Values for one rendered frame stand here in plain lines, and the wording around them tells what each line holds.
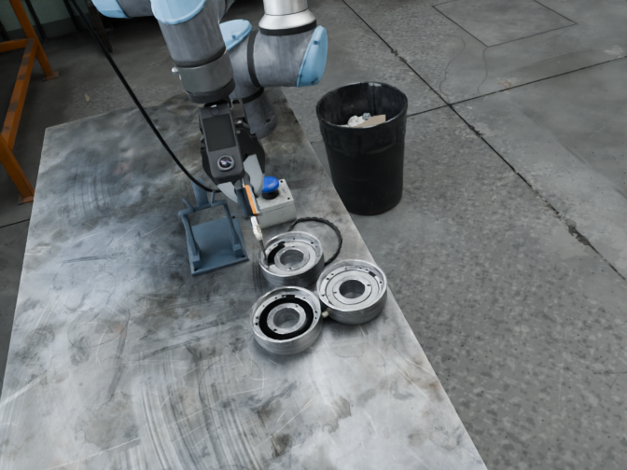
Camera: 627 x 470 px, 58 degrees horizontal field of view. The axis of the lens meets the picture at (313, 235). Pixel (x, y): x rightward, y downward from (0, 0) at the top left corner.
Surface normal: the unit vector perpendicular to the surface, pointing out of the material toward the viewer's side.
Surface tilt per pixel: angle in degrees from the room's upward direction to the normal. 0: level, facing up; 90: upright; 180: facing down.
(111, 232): 0
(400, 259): 0
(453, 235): 0
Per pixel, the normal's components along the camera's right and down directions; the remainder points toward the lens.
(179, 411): -0.14, -0.73
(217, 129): -0.01, -0.27
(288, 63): -0.20, 0.51
